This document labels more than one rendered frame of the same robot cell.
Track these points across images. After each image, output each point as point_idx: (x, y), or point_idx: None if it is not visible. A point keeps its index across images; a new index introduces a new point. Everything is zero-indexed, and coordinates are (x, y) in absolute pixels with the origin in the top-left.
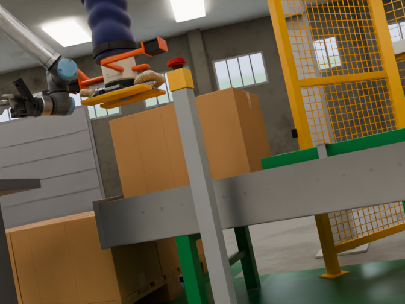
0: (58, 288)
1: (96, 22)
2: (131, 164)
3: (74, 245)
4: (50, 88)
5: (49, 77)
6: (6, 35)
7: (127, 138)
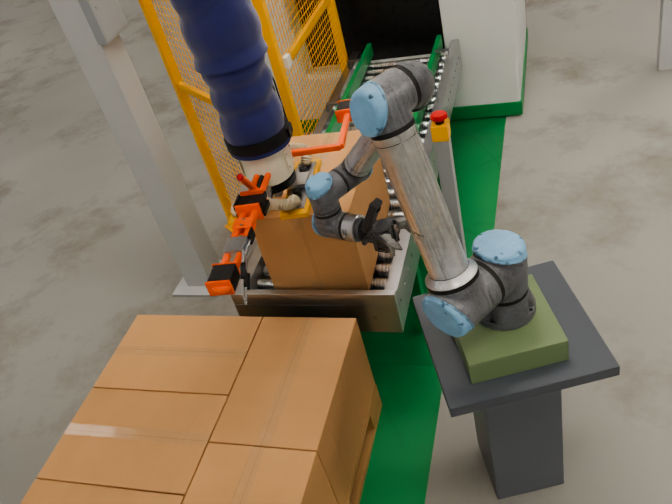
0: (353, 441)
1: (270, 97)
2: (363, 245)
3: (351, 379)
4: (338, 205)
5: (339, 189)
6: None
7: None
